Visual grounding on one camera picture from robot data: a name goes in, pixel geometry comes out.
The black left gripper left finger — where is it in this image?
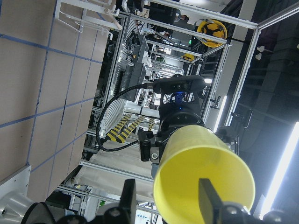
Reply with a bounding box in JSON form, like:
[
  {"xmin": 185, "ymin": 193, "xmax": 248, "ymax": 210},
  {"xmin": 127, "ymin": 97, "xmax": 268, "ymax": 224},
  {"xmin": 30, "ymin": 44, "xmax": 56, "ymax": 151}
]
[{"xmin": 119, "ymin": 179, "xmax": 136, "ymax": 224}]

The white wire cup rack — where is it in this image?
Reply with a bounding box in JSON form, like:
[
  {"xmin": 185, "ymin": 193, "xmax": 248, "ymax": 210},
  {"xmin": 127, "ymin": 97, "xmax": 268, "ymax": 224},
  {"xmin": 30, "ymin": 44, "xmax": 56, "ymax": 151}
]
[{"xmin": 54, "ymin": 0, "xmax": 122, "ymax": 35}]

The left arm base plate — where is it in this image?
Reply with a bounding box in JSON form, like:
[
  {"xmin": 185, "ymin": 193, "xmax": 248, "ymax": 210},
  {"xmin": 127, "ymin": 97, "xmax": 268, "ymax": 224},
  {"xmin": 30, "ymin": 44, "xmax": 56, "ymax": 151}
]
[{"xmin": 0, "ymin": 165, "xmax": 33, "ymax": 224}]

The yellow plastic cup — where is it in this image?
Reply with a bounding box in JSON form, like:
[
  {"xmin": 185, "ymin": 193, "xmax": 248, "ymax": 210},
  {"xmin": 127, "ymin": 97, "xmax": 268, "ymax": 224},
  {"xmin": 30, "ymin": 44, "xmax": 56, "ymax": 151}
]
[{"xmin": 153, "ymin": 125, "xmax": 256, "ymax": 224}]

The yellow hard hat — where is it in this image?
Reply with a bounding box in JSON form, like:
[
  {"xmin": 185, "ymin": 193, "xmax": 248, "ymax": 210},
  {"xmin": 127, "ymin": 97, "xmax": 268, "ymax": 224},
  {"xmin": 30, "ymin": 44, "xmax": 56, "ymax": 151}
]
[{"xmin": 197, "ymin": 19, "xmax": 228, "ymax": 48}]

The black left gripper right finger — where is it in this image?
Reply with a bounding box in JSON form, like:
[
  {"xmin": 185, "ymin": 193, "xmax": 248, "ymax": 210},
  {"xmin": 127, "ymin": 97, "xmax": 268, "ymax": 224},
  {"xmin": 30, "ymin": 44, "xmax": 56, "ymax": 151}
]
[{"xmin": 198, "ymin": 178, "xmax": 222, "ymax": 224}]

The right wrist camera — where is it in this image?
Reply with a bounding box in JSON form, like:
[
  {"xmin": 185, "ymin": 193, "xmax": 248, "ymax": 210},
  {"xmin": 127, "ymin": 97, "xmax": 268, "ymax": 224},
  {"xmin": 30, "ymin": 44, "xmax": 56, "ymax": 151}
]
[{"xmin": 153, "ymin": 75, "xmax": 206, "ymax": 94}]

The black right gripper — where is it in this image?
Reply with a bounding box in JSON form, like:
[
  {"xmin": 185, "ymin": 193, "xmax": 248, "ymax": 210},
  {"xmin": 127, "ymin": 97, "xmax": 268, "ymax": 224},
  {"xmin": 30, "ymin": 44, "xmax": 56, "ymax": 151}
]
[{"xmin": 137, "ymin": 93, "xmax": 239, "ymax": 180}]

